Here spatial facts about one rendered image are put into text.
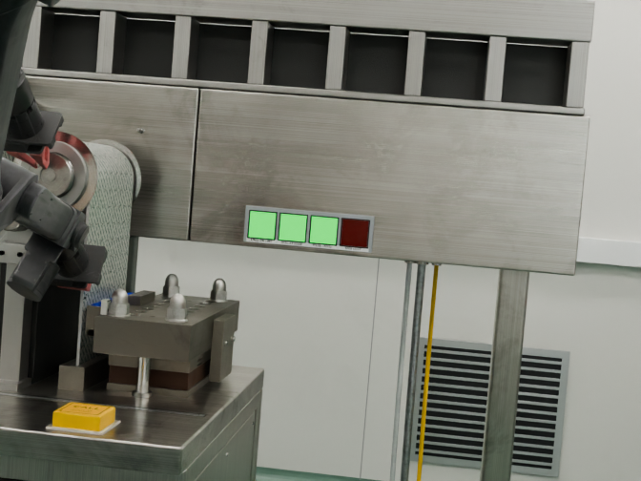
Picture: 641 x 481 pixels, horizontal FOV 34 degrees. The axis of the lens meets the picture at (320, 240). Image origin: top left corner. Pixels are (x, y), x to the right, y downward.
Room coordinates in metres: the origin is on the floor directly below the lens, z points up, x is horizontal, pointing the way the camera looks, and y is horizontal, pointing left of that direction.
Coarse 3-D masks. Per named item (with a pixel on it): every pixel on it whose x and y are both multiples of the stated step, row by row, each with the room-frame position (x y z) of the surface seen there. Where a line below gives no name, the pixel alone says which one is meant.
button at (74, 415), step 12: (60, 408) 1.46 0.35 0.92; (72, 408) 1.47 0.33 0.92; (84, 408) 1.47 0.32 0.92; (96, 408) 1.48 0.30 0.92; (108, 408) 1.48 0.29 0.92; (60, 420) 1.44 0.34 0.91; (72, 420) 1.44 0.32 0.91; (84, 420) 1.44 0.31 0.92; (96, 420) 1.44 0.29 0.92; (108, 420) 1.47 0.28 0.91
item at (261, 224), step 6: (252, 216) 2.01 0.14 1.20; (258, 216) 2.01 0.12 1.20; (264, 216) 2.01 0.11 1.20; (270, 216) 2.01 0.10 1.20; (252, 222) 2.01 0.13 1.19; (258, 222) 2.01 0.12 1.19; (264, 222) 2.01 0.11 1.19; (270, 222) 2.01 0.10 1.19; (252, 228) 2.01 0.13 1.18; (258, 228) 2.01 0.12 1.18; (264, 228) 2.01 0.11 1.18; (270, 228) 2.01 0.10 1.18; (252, 234) 2.01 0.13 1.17; (258, 234) 2.01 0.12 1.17; (264, 234) 2.01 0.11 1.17; (270, 234) 2.01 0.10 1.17
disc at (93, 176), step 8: (56, 136) 1.72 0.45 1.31; (64, 136) 1.72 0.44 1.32; (72, 136) 1.72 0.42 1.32; (72, 144) 1.72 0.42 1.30; (80, 144) 1.72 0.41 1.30; (80, 152) 1.72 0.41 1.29; (88, 152) 1.72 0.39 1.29; (16, 160) 1.73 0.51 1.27; (88, 160) 1.72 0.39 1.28; (88, 168) 1.72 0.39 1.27; (96, 168) 1.72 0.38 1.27; (88, 176) 1.72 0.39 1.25; (96, 176) 1.72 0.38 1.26; (88, 184) 1.72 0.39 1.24; (96, 184) 1.72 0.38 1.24; (88, 192) 1.72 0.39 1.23; (80, 200) 1.72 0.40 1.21; (88, 200) 1.72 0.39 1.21; (80, 208) 1.72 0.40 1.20
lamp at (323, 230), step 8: (312, 224) 2.00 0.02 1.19; (320, 224) 1.99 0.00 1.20; (328, 224) 1.99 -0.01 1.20; (336, 224) 1.99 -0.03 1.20; (312, 232) 2.00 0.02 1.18; (320, 232) 1.99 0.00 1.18; (328, 232) 1.99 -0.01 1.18; (336, 232) 1.99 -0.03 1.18; (312, 240) 2.00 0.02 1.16; (320, 240) 1.99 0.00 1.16; (328, 240) 1.99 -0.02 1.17
